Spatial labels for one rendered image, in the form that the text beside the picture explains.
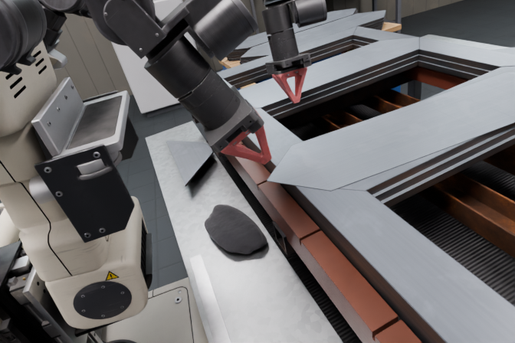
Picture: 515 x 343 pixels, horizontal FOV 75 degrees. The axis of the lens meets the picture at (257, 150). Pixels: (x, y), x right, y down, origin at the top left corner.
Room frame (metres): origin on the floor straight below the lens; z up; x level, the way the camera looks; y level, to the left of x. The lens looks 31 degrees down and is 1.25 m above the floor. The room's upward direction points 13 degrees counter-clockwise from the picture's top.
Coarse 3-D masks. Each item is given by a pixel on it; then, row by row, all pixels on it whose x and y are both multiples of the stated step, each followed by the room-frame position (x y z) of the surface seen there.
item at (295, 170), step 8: (288, 152) 0.60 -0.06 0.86; (296, 152) 0.59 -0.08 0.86; (280, 160) 0.58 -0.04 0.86; (288, 160) 0.57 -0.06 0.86; (296, 160) 0.57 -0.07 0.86; (304, 160) 0.56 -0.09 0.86; (280, 168) 0.55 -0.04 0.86; (288, 168) 0.54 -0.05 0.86; (296, 168) 0.54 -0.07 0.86; (304, 168) 0.53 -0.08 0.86; (312, 168) 0.53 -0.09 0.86; (288, 176) 0.52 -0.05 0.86; (296, 176) 0.51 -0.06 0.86; (304, 176) 0.51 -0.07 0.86; (312, 176) 0.50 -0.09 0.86; (288, 184) 0.50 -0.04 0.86; (296, 184) 0.49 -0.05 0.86; (304, 184) 0.49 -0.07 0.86; (312, 184) 0.48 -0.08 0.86; (320, 184) 0.47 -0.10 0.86
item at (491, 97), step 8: (464, 88) 0.70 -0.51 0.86; (472, 88) 0.69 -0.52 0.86; (480, 88) 0.68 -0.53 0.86; (488, 88) 0.67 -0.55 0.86; (496, 88) 0.66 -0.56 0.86; (464, 96) 0.66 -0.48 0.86; (472, 96) 0.65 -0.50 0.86; (480, 96) 0.64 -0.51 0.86; (488, 96) 0.64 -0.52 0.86; (496, 96) 0.63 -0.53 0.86; (504, 96) 0.62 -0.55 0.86; (512, 96) 0.61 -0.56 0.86; (488, 104) 0.61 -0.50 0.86; (496, 104) 0.60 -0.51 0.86; (504, 104) 0.59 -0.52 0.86; (512, 104) 0.59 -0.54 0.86; (504, 112) 0.56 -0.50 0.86; (512, 112) 0.56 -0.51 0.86
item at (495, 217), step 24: (312, 120) 1.04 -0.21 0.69; (336, 120) 1.01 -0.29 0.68; (360, 120) 0.90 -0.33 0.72; (432, 192) 0.55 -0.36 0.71; (456, 192) 0.56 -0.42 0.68; (480, 192) 0.52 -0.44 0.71; (456, 216) 0.49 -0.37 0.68; (480, 216) 0.44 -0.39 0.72; (504, 216) 0.46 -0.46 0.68; (504, 240) 0.39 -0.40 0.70
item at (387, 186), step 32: (384, 64) 0.98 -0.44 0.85; (416, 64) 1.00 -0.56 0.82; (448, 64) 0.90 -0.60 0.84; (480, 64) 0.82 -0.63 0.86; (320, 96) 0.91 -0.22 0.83; (512, 128) 0.53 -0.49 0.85; (416, 160) 0.48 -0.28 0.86; (448, 160) 0.48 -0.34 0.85; (480, 160) 0.49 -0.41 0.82; (288, 192) 0.53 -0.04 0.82; (384, 192) 0.44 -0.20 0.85; (416, 192) 0.45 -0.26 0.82; (320, 224) 0.41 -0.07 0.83; (352, 256) 0.33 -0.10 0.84; (384, 288) 0.27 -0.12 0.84; (416, 320) 0.21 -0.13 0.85
